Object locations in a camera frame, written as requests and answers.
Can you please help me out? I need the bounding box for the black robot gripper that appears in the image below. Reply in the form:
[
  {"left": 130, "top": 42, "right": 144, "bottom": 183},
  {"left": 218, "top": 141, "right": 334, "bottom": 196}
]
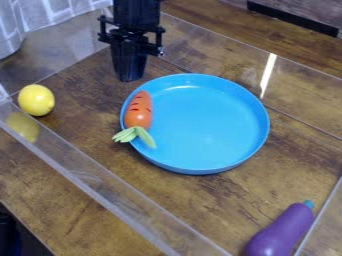
[{"left": 98, "top": 0, "right": 166, "bottom": 82}]

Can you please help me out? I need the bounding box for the orange toy carrot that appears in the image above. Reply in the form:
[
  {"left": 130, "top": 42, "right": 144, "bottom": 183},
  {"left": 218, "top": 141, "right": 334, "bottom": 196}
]
[{"left": 112, "top": 91, "right": 156, "bottom": 148}]

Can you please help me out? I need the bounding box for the blue round plastic tray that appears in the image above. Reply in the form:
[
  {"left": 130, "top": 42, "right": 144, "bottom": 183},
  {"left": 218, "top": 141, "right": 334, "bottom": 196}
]
[{"left": 131, "top": 73, "right": 270, "bottom": 175}]

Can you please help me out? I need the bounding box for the yellow toy lemon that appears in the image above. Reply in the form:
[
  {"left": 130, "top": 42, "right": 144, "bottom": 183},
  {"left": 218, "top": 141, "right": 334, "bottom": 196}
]
[{"left": 17, "top": 84, "right": 55, "bottom": 116}]

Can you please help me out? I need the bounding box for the white grid curtain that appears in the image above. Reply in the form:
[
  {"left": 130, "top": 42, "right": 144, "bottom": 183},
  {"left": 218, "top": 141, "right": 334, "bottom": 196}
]
[{"left": 0, "top": 0, "right": 114, "bottom": 60}]

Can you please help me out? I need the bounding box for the purple toy eggplant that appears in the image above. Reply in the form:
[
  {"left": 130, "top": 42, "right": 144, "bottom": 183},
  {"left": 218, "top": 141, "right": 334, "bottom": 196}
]
[{"left": 244, "top": 200, "right": 315, "bottom": 256}]

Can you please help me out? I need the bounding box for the clear acrylic barrier wall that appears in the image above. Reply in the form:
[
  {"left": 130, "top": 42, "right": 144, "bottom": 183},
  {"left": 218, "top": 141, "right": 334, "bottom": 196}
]
[{"left": 0, "top": 85, "right": 231, "bottom": 256}]

